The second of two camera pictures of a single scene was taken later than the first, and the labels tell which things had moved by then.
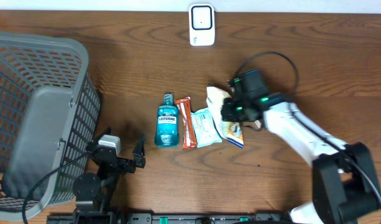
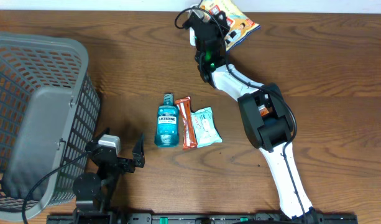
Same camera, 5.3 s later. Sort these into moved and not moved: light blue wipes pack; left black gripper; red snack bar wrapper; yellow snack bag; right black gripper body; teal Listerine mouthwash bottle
Moved: right black gripper body; yellow snack bag
Not moved: light blue wipes pack; teal Listerine mouthwash bottle; left black gripper; red snack bar wrapper
